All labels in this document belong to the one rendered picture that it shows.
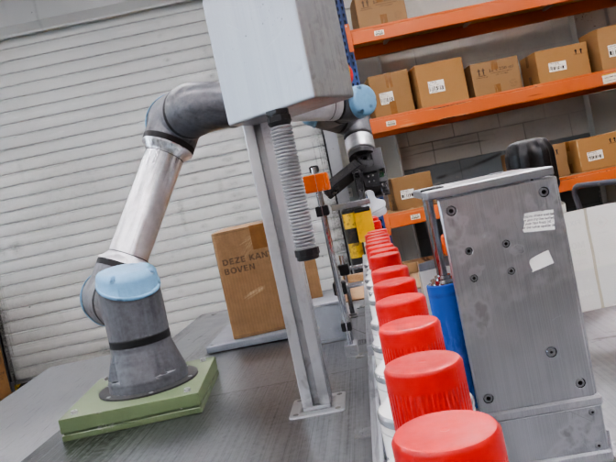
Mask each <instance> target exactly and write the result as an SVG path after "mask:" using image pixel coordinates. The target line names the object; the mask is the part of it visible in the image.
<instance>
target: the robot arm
mask: <svg viewBox="0 0 616 462"><path fill-rule="evenodd" d="M353 92H354V96H353V97H352V98H349V99H346V100H344V101H341V102H338V103H335V104H330V105H327V106H324V107H321V108H318V109H315V110H313V111H310V112H307V113H304V114H301V115H296V116H293V117H291V121H292V122H303V123H304V124H305V125H307V126H310V127H313V128H319V129H322V130H326V131H330V132H334V133H337V134H341V135H343V136H344V141H345V145H346V154H347V156H348V159H349V162H350V163H349V164H348V165H346V166H345V167H344V168H343V169H342V170H341V171H340V172H338V173H337V174H336V175H335V176H333V177H332V178H331V179H330V180H329V181H330V185H331V189H330V190H325V191H324V194H325V195H326V196H327V197H328V198H329V199H332V198H333V197H335V196H336V195H337V194H338V193H340V192H341V191H342V190H344V189H345V188H346V187H347V186H348V185H349V184H350V183H351V182H353V181H355V184H356V188H357V196H358V198H359V199H360V200H362V199H367V197H368V198H369V199H370V203H369V204H364V205H361V207H364V206H369V208H370V210H371V214H372V216H376V217H380V216H382V215H385V214H386V213H387V208H386V207H385V206H386V203H385V201H384V200H381V199H377V198H379V197H383V195H387V194H391V193H390V189H389V184H388V181H389V180H388V176H387V172H386V168H385V163H384V160H383V156H382V152H381V147H379V148H375V143H374V139H373V135H372V131H371V126H370V122H369V115H371V114H372V113H373V112H374V110H375V108H376V105H377V99H376V95H375V93H374V92H373V90H372V89H371V88H370V87H368V86H367V85H364V84H360V85H355V86H353ZM145 127H146V129H145V132H144V135H143V137H142V142H143V144H144V146H145V148H146V150H145V153H144V155H143V158H142V161H141V162H140V165H139V168H138V171H137V175H136V178H135V179H134V182H133V185H132V188H131V190H130V193H129V195H128V198H127V200H126V205H125V207H124V210H123V213H122V215H121V217H120V220H119V223H118V225H117V228H116V231H115V234H114V237H113V240H112V243H111V245H110V248H109V250H108V251H106V252H105V253H103V254H101V255H99V256H98V259H97V260H96V263H95V266H94V268H93V273H92V275H91V276H89V277H88V278H87V279H86V281H85V282H84V284H83V286H82V288H81V292H80V303H81V307H82V310H83V311H84V313H85V314H86V315H87V316H88V317H89V318H90V319H91V320H92V321H93V322H94V323H96V324H98V325H101V326H105V330H106V334H107V338H108V343H109V346H110V351H111V358H110V367H109V375H108V388H109V392H110V394H112V395H115V396H127V395H135V394H140V393H144V392H148V391H154V390H157V389H160V388H163V387H166V386H169V385H171V384H172V383H175V382H177V381H179V380H181V379H183V378H184V377H185V376H186V375H187V374H188V369H187V365H186V362H185V361H184V359H183V357H182V355H181V353H180V351H179V350H178V348H177V347H176V345H175V344H174V342H173V340H172V338H171V331H170V328H169V323H168V318H167V315H166V310H165V305H164V301H163V297H162V292H161V287H160V277H159V276H158V272H157V270H156V268H155V267H154V266H153V265H152V264H149V263H148V262H149V257H150V254H151V251H152V249H153V247H154V244H155V241H156V238H157V235H158V232H159V231H160V226H161V223H162V220H163V217H164V215H165V213H166V210H167V207H168V204H169V201H170V198H171V195H172V192H173V189H174V186H175V183H176V181H177V179H178V176H179V173H180V170H181V167H182V164H183V163H184V162H185V161H186V160H190V159H191V158H192V157H193V153H194V150H195V148H196V145H197V142H198V139H199V137H201V136H203V135H205V134H208V133H210V132H214V131H216V130H219V129H224V128H237V127H238V126H230V125H229V124H228V120H227V116H226V109H225V104H224V99H223V95H222V91H221V86H220V82H186V83H183V84H180V85H178V86H177V87H175V88H173V89H172V90H171V91H169V92H168V93H166V94H164V95H162V96H160V97H159V98H157V99H156V100H155V101H154V102H153V103H152V104H151V106H150V107H149V109H148V111H147V113H146V117H145ZM384 173H385V174H384ZM381 190H382V191H381ZM366 196H367V197H366Z"/></svg>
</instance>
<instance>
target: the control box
mask: <svg viewBox="0 0 616 462"><path fill-rule="evenodd" d="M203 10H204V13H205V18H206V23H207V26H208V31H209V36H210V40H211V44H212V49H213V53H214V60H215V65H216V69H217V73H218V78H219V82H220V86H221V91H222V96H223V99H224V104H225V111H226V116H227V120H228V125H230V126H231V127H241V126H253V125H260V124H261V123H265V122H268V120H267V119H268V117H267V116H266V112H268V111H271V110H274V109H279V108H285V107H287V108H288V109H289V114H290V115H291V117H293V116H297V115H301V114H304V113H307V112H310V111H313V110H315V109H318V108H321V107H324V106H327V105H332V104H335V103H338V102H341V101H344V100H346V99H349V98H352V97H353V96H354V92H353V87H352V82H351V78H350V69H349V66H348V64H347V56H346V52H345V47H344V42H343V38H342V33H341V28H340V24H339V20H338V15H337V11H336V2H335V0H203Z"/></svg>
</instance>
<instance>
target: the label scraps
mask: <svg viewBox="0 0 616 462"><path fill-rule="evenodd" d="M523 221H524V226H523V229H522V230H523V232H524V233H525V232H533V231H543V230H552V229H555V219H554V209H553V210H544V211H537V212H531V213H526V214H524V218H523ZM553 263H554V261H553V260H552V257H551V255H550V253H549V251H548V250H546V251H545V252H543V253H541V254H539V255H537V256H535V257H533V258H531V259H530V265H531V268H532V269H533V271H532V272H534V271H536V270H539V269H541V268H543V267H546V266H548V265H550V264H553Z"/></svg>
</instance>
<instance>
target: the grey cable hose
mask: <svg viewBox="0 0 616 462"><path fill-rule="evenodd" d="M289 113H290V112H289V109H288V108H287V107H285V108H279V109H274V110H271V111H268V112H266V116H267V117H268V119H267V120H268V126H269V127H270V130H269V131H271V132H270V133H271V135H272V136H271V137H272V141H274V142H273V143H272V144H273V145H274V146H273V147H274V148H275V149H274V151H276V153H275V155H277V156H276V159H277V160H276V161H277V162H278V163H277V165H279V167H278V169H279V172H280V176H281V177H280V178H281V181H280V182H282V184H281V185H282V186H283V187H282V189H284V191H283V192H284V194H283V195H284V196H285V197H284V199H286V201H285V203H287V204H286V206H288V207H287V210H288V211H287V213H289V214H288V216H289V220H291V221H290V223H291V225H290V226H291V230H292V231H291V232H292V233H293V235H292V236H293V237H294V238H293V240H294V241H293V243H294V244H295V245H294V246H295V247H296V249H295V250H294V254H295V257H296V258H297V261H299V262H302V261H308V260H312V259H318V258H319V257H320V256H319V253H320V249H319V246H317V244H315V243H316V240H315V237H314V236H315V234H314V231H313V229H314V228H313V227H312V225H313V224H311V223H312V220H311V218H312V217H311V216H310V215H311V214H309V212H310V210H308V209H309V206H307V205H308V203H307V202H308V200H306V198H307V196H305V195H306V193H305V189H304V188H305V186H303V185H304V182H303V180H302V177H303V176H301V175H302V173H301V171H302V170H301V169H300V168H301V166H299V164H300V162H298V161H299V159H297V158H298V157H299V156H298V155H297V154H298V152H296V150H297V148H296V145H294V144H295V141H294V140H295V138H293V137H294V135H293V131H292V125H291V121H292V119H291V115H290V114H289Z"/></svg>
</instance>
